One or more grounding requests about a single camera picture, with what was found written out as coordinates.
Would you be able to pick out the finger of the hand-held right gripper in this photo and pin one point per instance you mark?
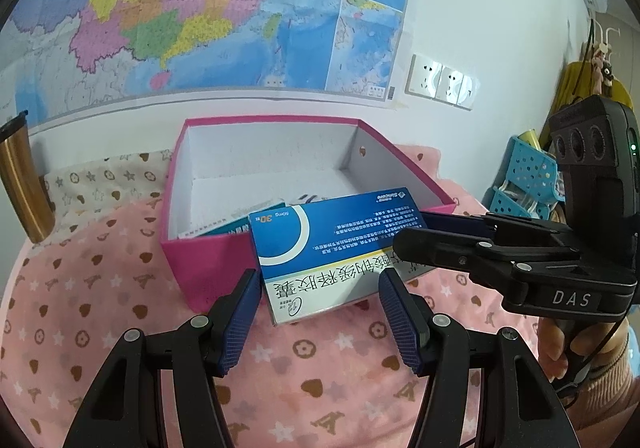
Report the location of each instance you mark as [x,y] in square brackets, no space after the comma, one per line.
[450,223]
[440,248]

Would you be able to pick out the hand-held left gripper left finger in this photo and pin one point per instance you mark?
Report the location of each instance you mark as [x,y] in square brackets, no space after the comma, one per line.
[240,323]

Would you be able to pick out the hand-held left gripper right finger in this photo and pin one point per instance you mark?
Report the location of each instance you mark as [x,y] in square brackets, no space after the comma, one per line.
[400,323]

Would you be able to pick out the pink cardboard box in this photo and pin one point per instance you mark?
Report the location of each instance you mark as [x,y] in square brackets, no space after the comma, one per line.
[210,268]

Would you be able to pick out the blue white medicine box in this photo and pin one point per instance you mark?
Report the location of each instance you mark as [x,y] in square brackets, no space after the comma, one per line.
[340,248]

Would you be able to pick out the person's right forearm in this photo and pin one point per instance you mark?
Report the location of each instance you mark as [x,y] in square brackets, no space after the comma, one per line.
[617,395]

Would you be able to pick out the person's right hand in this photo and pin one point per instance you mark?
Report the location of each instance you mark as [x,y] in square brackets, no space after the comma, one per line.
[557,350]

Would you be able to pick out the blue perforated plastic basket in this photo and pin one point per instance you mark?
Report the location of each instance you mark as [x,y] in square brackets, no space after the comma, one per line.
[530,168]

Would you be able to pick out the teal white medicine box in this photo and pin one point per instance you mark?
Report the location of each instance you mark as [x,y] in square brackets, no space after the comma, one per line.
[227,228]

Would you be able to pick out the gold foil packet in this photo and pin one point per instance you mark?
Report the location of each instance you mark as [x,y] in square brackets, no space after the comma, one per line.
[529,138]

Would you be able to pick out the yellow bag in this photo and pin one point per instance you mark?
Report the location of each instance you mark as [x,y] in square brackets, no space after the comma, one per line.
[570,83]

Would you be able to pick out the small hanging plush toy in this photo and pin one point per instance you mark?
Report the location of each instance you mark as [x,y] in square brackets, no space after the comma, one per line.
[605,70]

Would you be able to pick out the pink printed cloth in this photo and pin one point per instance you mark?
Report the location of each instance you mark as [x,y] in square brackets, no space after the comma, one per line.
[100,303]

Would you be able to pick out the gold thermos cup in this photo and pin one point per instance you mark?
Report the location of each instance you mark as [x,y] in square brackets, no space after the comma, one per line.
[22,178]

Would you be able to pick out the white wall switch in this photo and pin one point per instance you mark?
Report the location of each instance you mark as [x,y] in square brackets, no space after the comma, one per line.
[468,90]

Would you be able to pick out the white wall socket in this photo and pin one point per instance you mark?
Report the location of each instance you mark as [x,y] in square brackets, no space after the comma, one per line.
[420,75]
[450,83]

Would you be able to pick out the white wall hook rack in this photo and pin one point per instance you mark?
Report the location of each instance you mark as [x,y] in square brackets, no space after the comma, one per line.
[607,30]

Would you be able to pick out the colourful wall map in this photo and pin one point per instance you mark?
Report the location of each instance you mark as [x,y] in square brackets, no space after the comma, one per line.
[200,3]

